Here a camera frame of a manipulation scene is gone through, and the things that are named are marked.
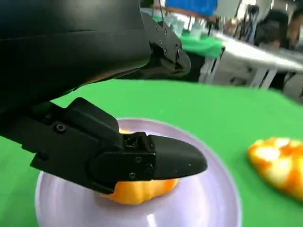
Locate white metal table leg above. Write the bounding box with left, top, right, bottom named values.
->
left=198, top=46, right=226, bottom=83

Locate orange and white bread roll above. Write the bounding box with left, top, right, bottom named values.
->
left=247, top=137, right=303, bottom=201
left=101, top=127, right=180, bottom=206

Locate black office chair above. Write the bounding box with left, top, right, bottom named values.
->
left=254, top=9, right=290, bottom=48

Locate white workshop table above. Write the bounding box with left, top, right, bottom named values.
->
left=205, top=29, right=303, bottom=90

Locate green tablecloth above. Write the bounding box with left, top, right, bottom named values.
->
left=0, top=79, right=303, bottom=227

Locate blue panel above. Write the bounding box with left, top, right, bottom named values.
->
left=165, top=0, right=218, bottom=17

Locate lilac plate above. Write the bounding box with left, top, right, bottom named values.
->
left=35, top=118, right=242, bottom=227

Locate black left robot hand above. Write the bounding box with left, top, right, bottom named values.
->
left=0, top=0, right=209, bottom=195

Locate green cloth on workshop table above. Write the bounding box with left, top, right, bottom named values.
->
left=151, top=14, right=226, bottom=60

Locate person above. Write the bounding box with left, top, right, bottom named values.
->
left=287, top=10, right=303, bottom=49

